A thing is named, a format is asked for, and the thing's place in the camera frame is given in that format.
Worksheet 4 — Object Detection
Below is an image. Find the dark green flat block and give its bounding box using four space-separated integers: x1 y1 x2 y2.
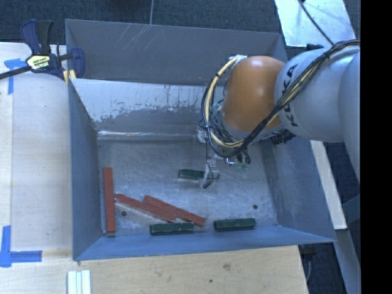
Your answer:
178 168 206 181
213 217 257 232
149 222 195 236

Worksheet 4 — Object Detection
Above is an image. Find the red-brown flat block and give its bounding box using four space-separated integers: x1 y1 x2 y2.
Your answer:
102 167 118 235
143 195 206 227
114 193 178 224

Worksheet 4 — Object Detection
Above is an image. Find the grey metal bin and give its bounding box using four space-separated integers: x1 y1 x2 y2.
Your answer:
64 18 338 262

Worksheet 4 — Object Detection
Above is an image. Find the pale wood flat board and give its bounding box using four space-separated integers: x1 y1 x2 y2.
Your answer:
10 43 74 254

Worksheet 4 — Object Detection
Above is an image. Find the black cylinder on white bracket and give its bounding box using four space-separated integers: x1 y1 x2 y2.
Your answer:
270 132 296 146

